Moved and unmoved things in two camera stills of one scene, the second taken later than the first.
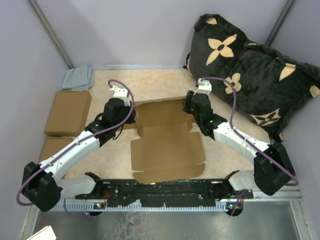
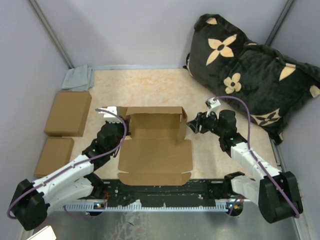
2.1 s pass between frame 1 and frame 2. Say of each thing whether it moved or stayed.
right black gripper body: moved
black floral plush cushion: stayed
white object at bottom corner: stayed
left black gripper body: moved
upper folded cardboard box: stayed
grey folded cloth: stayed
